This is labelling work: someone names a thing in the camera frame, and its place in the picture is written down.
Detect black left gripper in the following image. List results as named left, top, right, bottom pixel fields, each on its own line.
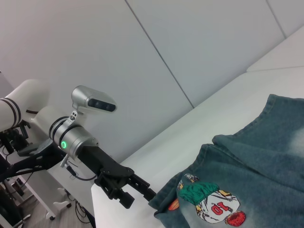
left=79, top=145, right=158, bottom=210

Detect blue denim shorts with print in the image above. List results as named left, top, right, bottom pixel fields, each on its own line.
left=148, top=94, right=304, bottom=228

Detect white wheeled stand base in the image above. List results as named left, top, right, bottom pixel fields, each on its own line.
left=22, top=180, right=72, bottom=220

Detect grey box on stand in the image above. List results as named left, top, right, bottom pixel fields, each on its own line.
left=18, top=140, right=52, bottom=157

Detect black cable with silver plug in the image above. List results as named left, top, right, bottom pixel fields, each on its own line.
left=59, top=155, right=96, bottom=181

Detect black floor cables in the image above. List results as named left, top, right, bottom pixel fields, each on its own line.
left=75, top=198, right=95, bottom=223

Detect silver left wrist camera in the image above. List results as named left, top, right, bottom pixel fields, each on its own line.
left=67, top=85, right=117, bottom=124

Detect black robot stand frame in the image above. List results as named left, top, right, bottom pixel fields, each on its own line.
left=0, top=123, right=66, bottom=185

